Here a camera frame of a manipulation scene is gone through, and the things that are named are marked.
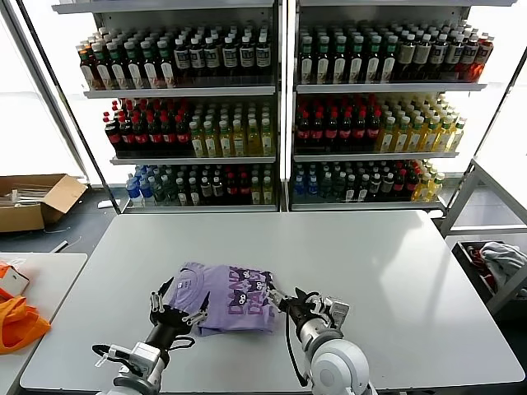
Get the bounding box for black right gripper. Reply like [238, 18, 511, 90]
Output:
[265, 286, 323, 330]

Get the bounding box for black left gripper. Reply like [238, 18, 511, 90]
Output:
[143, 276, 212, 349]

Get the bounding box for dark bottle green white label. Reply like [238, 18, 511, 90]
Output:
[92, 42, 111, 91]
[141, 39, 161, 90]
[157, 39, 177, 89]
[124, 40, 144, 90]
[366, 35, 383, 85]
[349, 35, 366, 85]
[299, 36, 315, 86]
[382, 35, 399, 83]
[315, 35, 332, 86]
[108, 40, 128, 91]
[332, 35, 349, 86]

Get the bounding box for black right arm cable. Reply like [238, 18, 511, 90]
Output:
[282, 316, 310, 388]

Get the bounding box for dark slanted metal post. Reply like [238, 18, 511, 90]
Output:
[472, 53, 527, 161]
[16, 0, 124, 215]

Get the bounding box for cola bottle red cap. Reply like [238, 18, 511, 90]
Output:
[352, 109, 368, 151]
[119, 116, 136, 154]
[161, 114, 178, 154]
[366, 109, 382, 151]
[324, 109, 340, 151]
[104, 116, 121, 154]
[338, 109, 354, 151]
[310, 109, 326, 151]
[296, 109, 312, 151]
[147, 114, 164, 154]
[133, 115, 150, 154]
[175, 114, 192, 154]

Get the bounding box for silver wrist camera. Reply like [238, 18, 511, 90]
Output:
[128, 341, 162, 368]
[327, 296, 352, 329]

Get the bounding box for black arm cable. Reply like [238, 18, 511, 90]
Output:
[91, 343, 124, 363]
[282, 316, 310, 388]

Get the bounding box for purple t-shirt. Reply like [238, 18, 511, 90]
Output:
[168, 262, 277, 337]

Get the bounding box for yellow juice bottle green label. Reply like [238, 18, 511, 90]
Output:
[190, 122, 206, 158]
[217, 120, 233, 157]
[260, 118, 275, 156]
[436, 116, 455, 152]
[378, 116, 397, 154]
[204, 121, 219, 158]
[422, 115, 441, 153]
[408, 116, 426, 153]
[450, 117, 469, 152]
[246, 118, 262, 156]
[232, 119, 247, 157]
[394, 116, 412, 154]

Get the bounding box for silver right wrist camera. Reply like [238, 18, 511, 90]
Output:
[327, 296, 352, 329]

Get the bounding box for small cola bottle red label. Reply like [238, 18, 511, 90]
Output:
[239, 172, 253, 206]
[226, 173, 240, 206]
[405, 168, 418, 202]
[393, 169, 407, 203]

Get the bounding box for dark storage bin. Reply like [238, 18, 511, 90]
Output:
[451, 240, 527, 305]

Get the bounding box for red drink bottle grey label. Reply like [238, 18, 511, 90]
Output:
[475, 36, 495, 81]

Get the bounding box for red cloth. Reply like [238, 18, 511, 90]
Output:
[469, 244, 495, 289]

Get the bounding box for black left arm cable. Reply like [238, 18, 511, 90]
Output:
[91, 343, 124, 363]

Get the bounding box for grey shelf unit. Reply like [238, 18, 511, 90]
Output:
[287, 0, 490, 213]
[51, 0, 286, 215]

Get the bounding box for orange fabric bag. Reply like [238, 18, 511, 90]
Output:
[0, 295, 52, 356]

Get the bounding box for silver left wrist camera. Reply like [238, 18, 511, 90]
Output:
[128, 341, 162, 368]

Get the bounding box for grey metal cart leg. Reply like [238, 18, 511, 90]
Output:
[487, 263, 527, 320]

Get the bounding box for grey white cloth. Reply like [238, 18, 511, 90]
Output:
[479, 241, 527, 289]

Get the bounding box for white packing strips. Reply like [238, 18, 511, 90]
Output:
[0, 185, 57, 207]

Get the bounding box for open cardboard box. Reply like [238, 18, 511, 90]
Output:
[0, 174, 89, 234]

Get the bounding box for dark bottle grey square label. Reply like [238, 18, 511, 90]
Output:
[174, 37, 192, 80]
[460, 35, 480, 81]
[189, 37, 206, 79]
[446, 33, 464, 81]
[431, 33, 449, 81]
[255, 35, 272, 77]
[238, 35, 255, 78]
[203, 36, 221, 79]
[398, 33, 417, 81]
[222, 36, 239, 78]
[414, 33, 433, 81]

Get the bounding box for grey metal frame table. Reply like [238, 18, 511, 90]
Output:
[438, 157, 527, 234]

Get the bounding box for small white orange box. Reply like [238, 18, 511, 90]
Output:
[0, 263, 31, 297]

